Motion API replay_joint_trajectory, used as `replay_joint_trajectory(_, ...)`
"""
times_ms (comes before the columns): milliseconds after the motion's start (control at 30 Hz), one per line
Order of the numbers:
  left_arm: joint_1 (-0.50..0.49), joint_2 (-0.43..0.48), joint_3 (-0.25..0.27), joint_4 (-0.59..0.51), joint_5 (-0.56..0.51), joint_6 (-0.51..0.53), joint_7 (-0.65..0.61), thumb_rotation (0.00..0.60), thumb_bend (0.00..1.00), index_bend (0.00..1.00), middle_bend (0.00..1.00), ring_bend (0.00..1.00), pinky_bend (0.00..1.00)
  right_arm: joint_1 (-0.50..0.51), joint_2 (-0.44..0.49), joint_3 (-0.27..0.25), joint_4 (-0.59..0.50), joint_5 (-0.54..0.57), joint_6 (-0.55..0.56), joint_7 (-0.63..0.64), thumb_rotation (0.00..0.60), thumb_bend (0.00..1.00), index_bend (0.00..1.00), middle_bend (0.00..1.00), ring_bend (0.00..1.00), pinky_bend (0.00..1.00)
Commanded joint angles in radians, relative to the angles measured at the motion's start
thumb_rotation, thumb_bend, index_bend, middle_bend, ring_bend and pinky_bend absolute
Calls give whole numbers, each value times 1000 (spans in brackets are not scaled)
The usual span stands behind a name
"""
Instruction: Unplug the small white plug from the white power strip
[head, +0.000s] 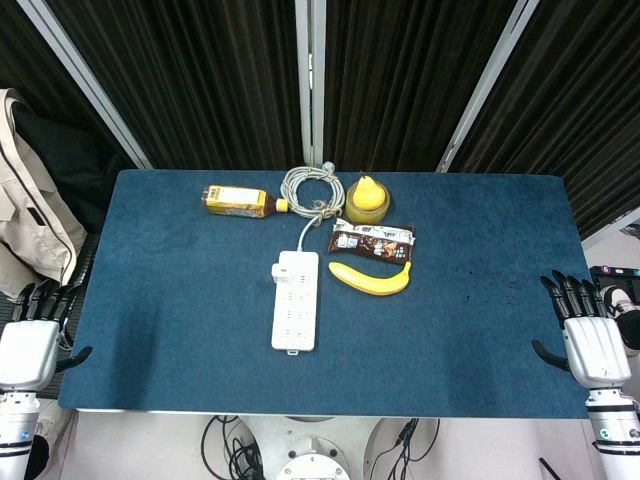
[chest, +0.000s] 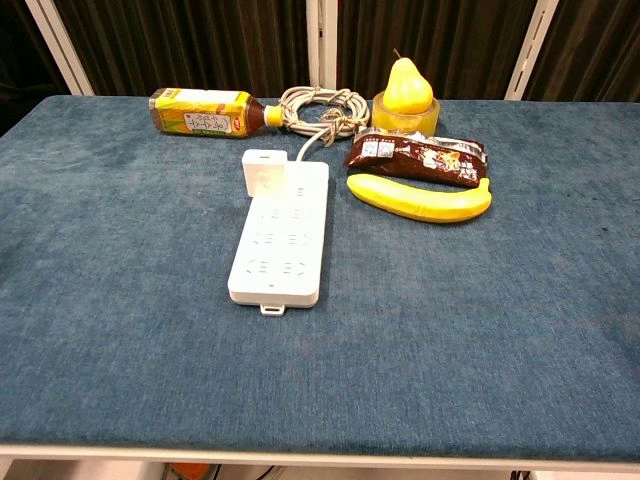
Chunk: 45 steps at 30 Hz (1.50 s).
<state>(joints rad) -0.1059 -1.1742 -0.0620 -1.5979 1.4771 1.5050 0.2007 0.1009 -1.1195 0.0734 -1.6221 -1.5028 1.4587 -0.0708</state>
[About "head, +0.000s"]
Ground blue felt table mat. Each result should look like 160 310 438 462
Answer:
57 168 599 419

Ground brown snack packet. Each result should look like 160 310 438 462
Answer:
326 217 417 264

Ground white metal frame post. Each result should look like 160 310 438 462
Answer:
435 0 542 174
294 0 327 169
16 0 154 170

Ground white cable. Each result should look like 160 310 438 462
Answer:
280 159 347 252

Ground yellow pear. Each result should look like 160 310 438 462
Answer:
352 174 387 212

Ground brown tea bottle yellow cap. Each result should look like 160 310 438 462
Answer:
201 183 290 220

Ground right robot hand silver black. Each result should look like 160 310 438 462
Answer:
531 269 632 389

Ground yellow banana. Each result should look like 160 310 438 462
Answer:
327 260 413 298

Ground beige jacket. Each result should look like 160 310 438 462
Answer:
0 88 89 302

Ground white and black device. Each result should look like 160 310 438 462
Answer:
602 285 640 357

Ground white power strip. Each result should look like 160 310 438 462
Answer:
270 250 321 357

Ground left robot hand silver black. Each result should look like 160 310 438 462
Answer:
0 279 94 392

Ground black pleated curtain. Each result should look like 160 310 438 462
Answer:
0 0 640 241

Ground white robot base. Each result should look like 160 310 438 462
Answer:
238 415 384 480

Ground black box purple print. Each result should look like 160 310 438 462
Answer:
588 265 640 302

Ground black floor cables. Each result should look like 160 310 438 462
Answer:
373 417 442 480
201 414 264 480

